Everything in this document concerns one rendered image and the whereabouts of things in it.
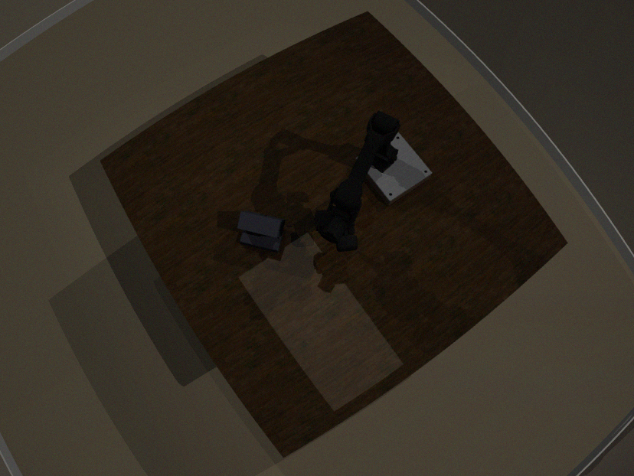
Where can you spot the dark grey sloped panel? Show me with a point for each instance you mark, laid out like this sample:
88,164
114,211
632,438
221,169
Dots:
261,231

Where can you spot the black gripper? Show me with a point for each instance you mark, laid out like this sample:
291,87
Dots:
348,243

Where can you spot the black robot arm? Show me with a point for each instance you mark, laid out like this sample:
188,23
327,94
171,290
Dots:
377,150

